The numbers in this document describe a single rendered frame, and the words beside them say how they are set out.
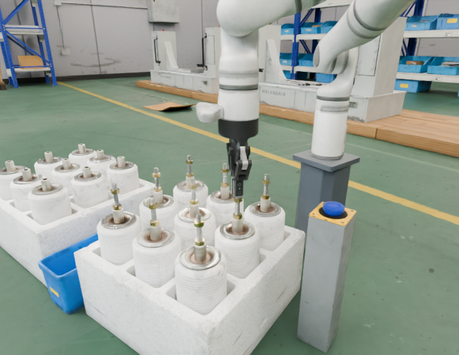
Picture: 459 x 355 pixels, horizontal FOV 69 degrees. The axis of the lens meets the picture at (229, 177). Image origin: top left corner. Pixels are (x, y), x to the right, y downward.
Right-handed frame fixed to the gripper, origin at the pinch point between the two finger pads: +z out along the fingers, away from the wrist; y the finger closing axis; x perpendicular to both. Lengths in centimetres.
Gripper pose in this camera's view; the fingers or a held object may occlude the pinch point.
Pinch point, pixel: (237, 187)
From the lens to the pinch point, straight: 66.1
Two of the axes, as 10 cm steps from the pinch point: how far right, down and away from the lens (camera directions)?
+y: -1.8, -3.7, 9.1
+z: 0.0, 9.3, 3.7
